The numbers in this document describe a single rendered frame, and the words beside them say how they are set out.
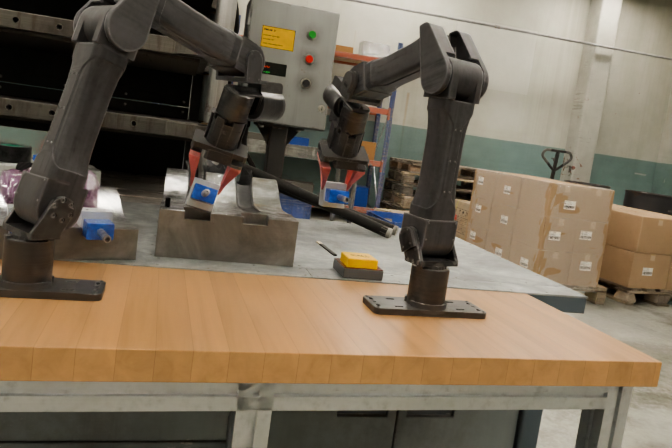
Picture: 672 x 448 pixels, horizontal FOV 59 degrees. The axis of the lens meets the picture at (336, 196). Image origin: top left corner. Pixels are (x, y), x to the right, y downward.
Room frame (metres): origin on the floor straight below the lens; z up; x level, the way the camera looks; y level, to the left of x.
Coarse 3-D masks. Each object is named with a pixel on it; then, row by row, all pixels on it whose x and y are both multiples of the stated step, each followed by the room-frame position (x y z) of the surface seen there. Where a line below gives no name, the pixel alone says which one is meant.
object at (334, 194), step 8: (328, 184) 1.28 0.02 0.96; (336, 184) 1.28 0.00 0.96; (344, 184) 1.29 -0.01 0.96; (320, 192) 1.30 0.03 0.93; (328, 192) 1.25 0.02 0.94; (336, 192) 1.24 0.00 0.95; (344, 192) 1.25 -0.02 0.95; (320, 200) 1.29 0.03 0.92; (328, 200) 1.24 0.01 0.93; (336, 200) 1.24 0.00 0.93; (344, 200) 1.19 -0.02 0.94
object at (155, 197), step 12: (108, 180) 2.16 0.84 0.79; (120, 180) 2.21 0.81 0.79; (132, 180) 2.26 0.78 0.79; (144, 180) 2.31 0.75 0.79; (156, 180) 2.37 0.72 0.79; (120, 192) 1.91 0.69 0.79; (132, 192) 1.94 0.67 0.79; (144, 192) 1.98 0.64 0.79; (156, 192) 2.04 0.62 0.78; (156, 204) 1.76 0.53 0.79
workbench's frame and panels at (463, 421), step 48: (0, 432) 1.00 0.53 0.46; (48, 432) 1.02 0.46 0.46; (96, 432) 1.04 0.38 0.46; (144, 432) 1.06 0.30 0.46; (192, 432) 1.09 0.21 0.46; (288, 432) 1.13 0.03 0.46; (336, 432) 1.16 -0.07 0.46; (384, 432) 1.19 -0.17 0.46; (432, 432) 1.22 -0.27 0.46; (480, 432) 1.25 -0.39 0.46; (528, 432) 1.26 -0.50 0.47
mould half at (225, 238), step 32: (224, 192) 1.34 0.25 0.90; (256, 192) 1.37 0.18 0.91; (160, 224) 1.07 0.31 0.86; (192, 224) 1.08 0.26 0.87; (224, 224) 1.10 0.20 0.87; (288, 224) 1.13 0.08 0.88; (160, 256) 1.07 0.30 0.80; (192, 256) 1.08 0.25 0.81; (224, 256) 1.10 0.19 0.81; (256, 256) 1.11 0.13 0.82; (288, 256) 1.13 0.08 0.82
